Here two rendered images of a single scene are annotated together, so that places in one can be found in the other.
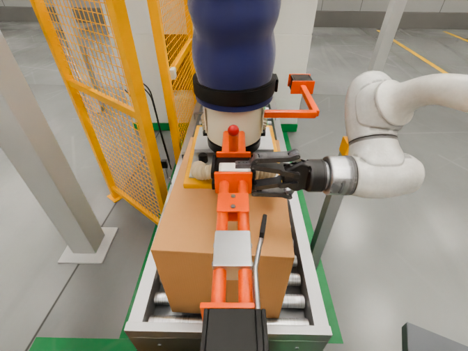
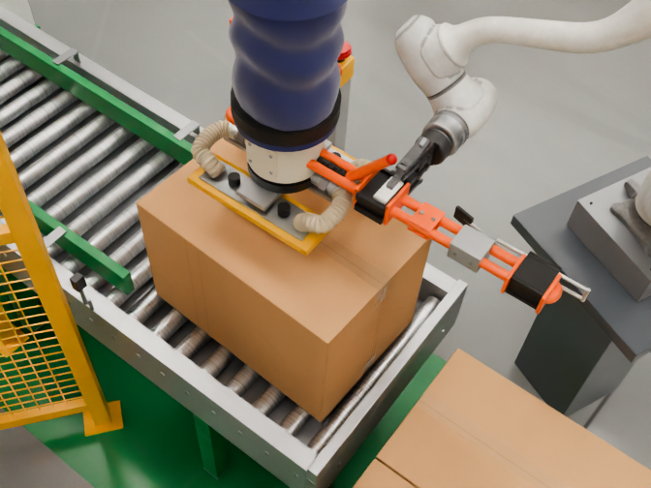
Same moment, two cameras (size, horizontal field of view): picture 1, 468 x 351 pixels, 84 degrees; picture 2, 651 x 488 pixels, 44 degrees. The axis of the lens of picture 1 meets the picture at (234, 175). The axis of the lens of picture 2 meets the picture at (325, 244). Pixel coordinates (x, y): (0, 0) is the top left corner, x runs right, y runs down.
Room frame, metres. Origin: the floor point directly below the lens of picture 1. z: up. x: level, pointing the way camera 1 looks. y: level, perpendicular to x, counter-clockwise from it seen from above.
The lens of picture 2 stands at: (-0.02, 0.97, 2.44)
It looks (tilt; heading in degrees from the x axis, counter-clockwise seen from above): 53 degrees down; 303
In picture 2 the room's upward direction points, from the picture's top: 4 degrees clockwise
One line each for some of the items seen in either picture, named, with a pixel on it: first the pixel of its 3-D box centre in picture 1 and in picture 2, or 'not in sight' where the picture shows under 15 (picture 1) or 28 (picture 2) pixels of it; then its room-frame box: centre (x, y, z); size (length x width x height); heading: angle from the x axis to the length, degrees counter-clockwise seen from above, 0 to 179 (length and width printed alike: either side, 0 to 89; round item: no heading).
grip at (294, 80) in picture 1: (300, 83); not in sight; (1.02, -0.26, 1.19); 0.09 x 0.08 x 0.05; 90
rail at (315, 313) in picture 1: (280, 154); (158, 126); (1.51, -0.33, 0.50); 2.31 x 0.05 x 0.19; 179
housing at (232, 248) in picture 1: (232, 254); (471, 248); (0.25, 0.00, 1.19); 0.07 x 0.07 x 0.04; 0
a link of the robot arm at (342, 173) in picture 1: (335, 175); (444, 135); (0.46, -0.23, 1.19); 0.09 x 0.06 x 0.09; 0
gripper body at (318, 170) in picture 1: (303, 175); (426, 154); (0.46, -0.16, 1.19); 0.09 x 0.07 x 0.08; 90
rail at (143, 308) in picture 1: (188, 154); (3, 246); (1.52, 0.33, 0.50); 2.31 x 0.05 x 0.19; 179
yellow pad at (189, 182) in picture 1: (205, 148); (259, 198); (0.72, 0.09, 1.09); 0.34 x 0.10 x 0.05; 0
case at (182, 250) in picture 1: (230, 218); (283, 265); (0.71, 0.02, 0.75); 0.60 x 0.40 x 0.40; 177
